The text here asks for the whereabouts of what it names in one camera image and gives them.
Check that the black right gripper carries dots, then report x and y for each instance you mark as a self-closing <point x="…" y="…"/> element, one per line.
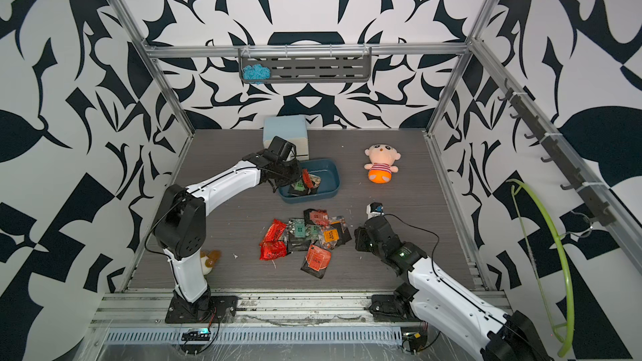
<point x="359" y="233"/>

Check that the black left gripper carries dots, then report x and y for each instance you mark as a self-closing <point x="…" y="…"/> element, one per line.
<point x="297" y="174"/>

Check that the green label tea bag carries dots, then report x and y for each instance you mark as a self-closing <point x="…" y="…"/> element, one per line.
<point x="299" y="189"/>

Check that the orange label blue tea bag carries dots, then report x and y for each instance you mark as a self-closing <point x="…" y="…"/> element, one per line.
<point x="335" y="234"/>

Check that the red circle label tea bag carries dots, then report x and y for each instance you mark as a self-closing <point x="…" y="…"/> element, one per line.
<point x="316" y="262"/>

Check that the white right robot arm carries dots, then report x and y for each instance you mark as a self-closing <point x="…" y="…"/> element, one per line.
<point x="431" y="295"/>

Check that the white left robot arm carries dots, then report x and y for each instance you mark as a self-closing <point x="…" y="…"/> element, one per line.
<point x="180" y="225"/>

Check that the blue white drawer box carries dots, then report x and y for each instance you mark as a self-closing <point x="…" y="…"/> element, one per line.
<point x="292" y="128"/>

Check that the teal plastic storage box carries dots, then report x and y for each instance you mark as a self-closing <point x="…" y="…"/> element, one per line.
<point x="327" y="170"/>

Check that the pink label red tea bag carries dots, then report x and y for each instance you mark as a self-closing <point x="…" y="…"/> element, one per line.
<point x="316" y="217"/>

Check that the shiny red foil tea bag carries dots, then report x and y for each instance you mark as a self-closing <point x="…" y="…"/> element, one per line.
<point x="276" y="232"/>

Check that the teal label tea bag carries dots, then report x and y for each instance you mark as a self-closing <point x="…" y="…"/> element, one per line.
<point x="301" y="235"/>

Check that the black right connector box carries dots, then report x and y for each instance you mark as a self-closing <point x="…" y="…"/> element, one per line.
<point x="413" y="342"/>

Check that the pink plush doll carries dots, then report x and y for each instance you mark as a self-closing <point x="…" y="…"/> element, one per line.
<point x="381" y="165"/>

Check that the blue crocheted cloth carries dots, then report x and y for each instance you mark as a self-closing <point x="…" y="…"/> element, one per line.
<point x="256" y="74"/>

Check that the brown plush toy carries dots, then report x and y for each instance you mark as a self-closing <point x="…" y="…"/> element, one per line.
<point x="209" y="260"/>

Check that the green led circuit board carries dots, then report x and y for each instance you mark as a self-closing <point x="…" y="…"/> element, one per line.
<point x="197" y="336"/>

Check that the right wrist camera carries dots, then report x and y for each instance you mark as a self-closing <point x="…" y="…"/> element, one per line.
<point x="375" y="209"/>

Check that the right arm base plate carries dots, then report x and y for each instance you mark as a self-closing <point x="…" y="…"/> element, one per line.
<point x="391" y="308"/>

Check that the grey wall rack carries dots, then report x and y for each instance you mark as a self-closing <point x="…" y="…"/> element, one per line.
<point x="307" y="65"/>

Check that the perforated metal front rail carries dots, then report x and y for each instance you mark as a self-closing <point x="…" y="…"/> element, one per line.
<point x="386" y="335"/>

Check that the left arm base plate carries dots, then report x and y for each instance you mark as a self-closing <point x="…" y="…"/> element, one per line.
<point x="206" y="308"/>

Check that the black hook rail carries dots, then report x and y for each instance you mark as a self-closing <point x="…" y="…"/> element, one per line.
<point x="578" y="177"/>

